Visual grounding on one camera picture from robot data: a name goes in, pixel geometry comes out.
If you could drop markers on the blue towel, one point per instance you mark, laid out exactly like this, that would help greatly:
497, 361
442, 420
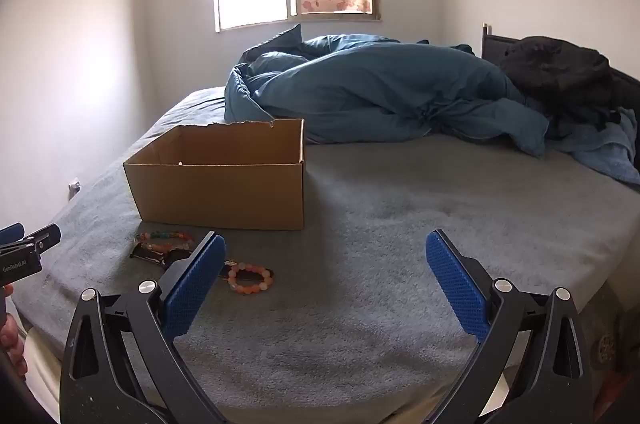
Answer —
600, 143

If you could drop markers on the black wristwatch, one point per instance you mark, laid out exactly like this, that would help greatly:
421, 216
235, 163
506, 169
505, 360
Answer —
150, 257

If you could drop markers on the black jacket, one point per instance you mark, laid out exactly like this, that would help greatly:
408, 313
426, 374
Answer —
555, 68

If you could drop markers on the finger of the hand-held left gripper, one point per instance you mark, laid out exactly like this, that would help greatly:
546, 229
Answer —
10, 234
42, 238

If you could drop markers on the person's left hand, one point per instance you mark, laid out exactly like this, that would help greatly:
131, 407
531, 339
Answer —
11, 344

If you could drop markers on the teal duvet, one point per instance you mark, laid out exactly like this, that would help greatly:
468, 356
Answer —
375, 88

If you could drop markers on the dark headboard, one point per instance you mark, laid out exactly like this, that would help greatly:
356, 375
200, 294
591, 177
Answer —
495, 48

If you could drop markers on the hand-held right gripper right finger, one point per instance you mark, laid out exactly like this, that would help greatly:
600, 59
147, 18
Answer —
457, 289

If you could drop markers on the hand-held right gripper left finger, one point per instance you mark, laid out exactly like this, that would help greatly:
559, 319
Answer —
195, 286

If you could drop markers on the brown cardboard box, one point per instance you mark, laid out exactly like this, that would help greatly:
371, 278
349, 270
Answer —
215, 196

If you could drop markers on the grey bed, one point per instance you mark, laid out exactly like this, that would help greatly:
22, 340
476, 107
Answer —
400, 214

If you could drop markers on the white wall outlet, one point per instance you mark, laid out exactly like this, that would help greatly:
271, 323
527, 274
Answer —
74, 187

